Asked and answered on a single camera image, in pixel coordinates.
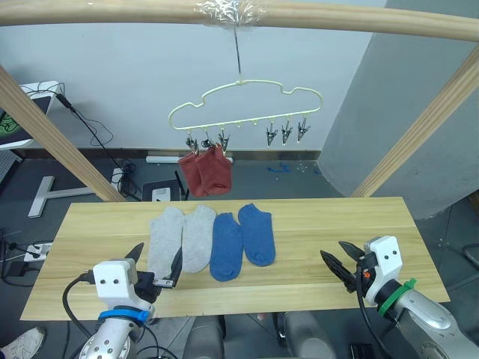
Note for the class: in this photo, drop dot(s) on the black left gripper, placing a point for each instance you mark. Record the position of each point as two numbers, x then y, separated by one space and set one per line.
147 286

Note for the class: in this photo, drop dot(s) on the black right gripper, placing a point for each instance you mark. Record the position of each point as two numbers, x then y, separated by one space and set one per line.
366 265

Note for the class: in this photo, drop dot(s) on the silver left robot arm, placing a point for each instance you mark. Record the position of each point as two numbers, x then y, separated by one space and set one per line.
106 342

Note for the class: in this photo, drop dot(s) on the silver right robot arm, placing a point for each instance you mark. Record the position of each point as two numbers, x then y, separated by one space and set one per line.
430 321

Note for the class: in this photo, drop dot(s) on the metal hanger clip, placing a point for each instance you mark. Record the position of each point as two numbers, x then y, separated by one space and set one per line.
206 141
286 131
271 134
192 144
302 129
224 142

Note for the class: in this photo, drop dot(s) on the cream plastic clip hanger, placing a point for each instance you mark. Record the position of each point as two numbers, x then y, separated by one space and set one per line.
247 121

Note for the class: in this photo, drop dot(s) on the grey ankle sock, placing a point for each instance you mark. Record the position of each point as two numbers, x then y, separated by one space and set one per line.
162 239
196 239

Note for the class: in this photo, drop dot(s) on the black box with white device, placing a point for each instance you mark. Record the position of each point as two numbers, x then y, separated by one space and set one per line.
162 192

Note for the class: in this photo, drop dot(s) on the blue ankle sock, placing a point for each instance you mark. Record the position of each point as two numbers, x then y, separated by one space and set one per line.
258 235
225 250

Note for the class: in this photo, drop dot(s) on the dark rounded robot leg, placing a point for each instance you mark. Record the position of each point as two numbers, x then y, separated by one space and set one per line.
204 340
307 336

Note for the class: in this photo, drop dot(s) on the red ankle sock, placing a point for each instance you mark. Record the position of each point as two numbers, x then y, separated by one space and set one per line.
190 175
215 170

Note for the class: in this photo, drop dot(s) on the white floor tube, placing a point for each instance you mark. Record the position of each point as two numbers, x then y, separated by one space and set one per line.
164 159

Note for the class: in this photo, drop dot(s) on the blue floor tape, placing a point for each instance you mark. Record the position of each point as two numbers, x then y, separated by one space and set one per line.
278 170

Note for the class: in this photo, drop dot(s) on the white power strip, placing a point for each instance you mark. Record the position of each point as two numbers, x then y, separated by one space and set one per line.
37 251

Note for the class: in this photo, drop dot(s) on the black chair base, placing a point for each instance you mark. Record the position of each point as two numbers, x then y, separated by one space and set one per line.
472 254

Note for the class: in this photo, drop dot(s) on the white T-shaped desk foot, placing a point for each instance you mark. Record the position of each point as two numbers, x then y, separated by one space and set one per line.
46 194

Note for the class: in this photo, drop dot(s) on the white sneaker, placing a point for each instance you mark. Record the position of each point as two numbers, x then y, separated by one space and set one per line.
24 342

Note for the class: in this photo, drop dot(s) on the white desk with monitor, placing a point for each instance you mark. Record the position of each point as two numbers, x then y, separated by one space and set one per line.
22 112

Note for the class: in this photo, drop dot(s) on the clear adhesive tape wrap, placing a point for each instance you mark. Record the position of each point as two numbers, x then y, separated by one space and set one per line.
228 11

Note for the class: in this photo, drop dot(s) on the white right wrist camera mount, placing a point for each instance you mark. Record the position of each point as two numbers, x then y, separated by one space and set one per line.
387 261

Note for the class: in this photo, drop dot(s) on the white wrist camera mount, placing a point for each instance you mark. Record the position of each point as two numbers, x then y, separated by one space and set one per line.
112 280
387 261

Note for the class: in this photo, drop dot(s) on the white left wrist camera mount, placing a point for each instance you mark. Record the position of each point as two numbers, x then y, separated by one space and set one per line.
112 280

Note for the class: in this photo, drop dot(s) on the slanted wooden frame post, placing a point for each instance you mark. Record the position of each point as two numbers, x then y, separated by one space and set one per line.
56 138
419 127

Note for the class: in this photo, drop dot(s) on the horizontal wooden frame beam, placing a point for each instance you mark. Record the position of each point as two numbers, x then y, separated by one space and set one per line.
93 13

